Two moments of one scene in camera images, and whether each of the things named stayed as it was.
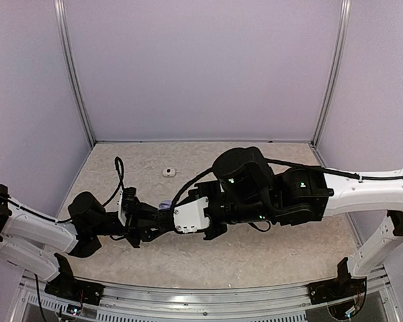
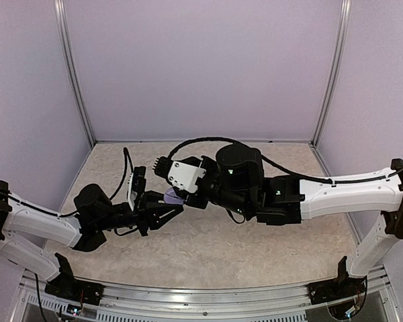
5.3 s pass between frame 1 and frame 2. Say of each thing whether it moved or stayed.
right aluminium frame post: stayed
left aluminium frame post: stayed
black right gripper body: moved
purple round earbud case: moved
